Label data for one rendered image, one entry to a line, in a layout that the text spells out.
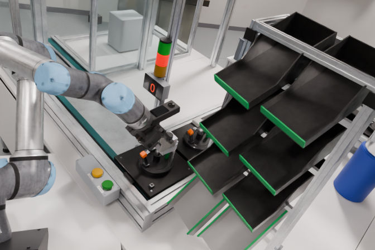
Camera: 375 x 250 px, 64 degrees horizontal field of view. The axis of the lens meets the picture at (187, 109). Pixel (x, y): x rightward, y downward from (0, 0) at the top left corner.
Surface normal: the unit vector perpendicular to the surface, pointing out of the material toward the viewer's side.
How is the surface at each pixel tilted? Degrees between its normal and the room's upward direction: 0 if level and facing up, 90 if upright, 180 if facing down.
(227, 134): 25
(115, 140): 0
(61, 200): 0
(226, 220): 45
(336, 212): 0
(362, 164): 90
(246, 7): 90
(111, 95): 40
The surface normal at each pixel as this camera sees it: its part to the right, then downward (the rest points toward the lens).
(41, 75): -0.51, -0.11
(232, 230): -0.43, -0.43
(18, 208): 0.22, -0.79
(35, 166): 0.74, -0.16
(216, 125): -0.15, -0.64
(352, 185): -0.66, 0.32
